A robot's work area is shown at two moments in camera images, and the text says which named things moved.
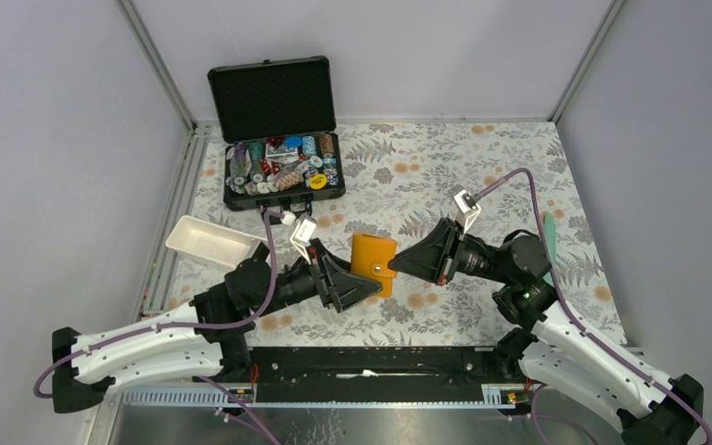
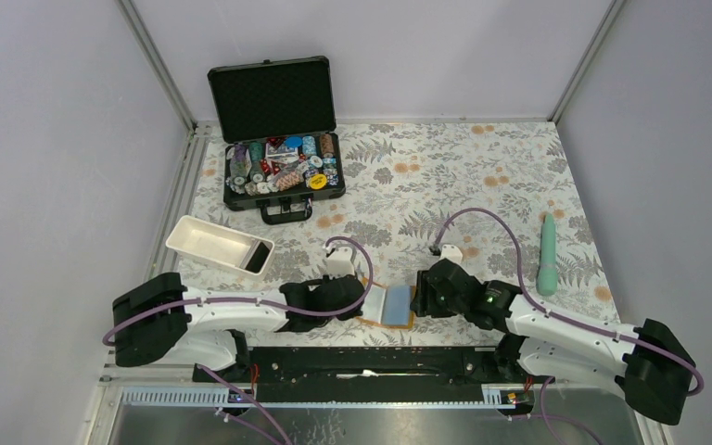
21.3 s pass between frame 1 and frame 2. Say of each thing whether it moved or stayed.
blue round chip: stayed
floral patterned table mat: stayed
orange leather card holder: moved
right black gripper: moved
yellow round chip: stayed
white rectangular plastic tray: stayed
